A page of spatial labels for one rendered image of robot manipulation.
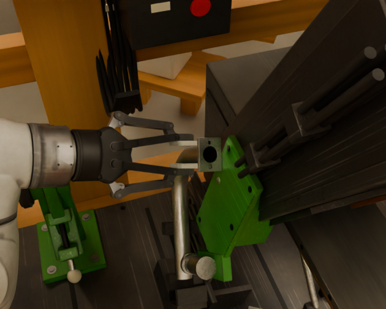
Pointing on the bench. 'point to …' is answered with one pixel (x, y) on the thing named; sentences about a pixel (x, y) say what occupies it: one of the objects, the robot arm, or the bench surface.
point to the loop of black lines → (115, 93)
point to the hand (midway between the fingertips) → (193, 154)
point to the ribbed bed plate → (195, 194)
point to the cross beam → (293, 9)
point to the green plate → (231, 206)
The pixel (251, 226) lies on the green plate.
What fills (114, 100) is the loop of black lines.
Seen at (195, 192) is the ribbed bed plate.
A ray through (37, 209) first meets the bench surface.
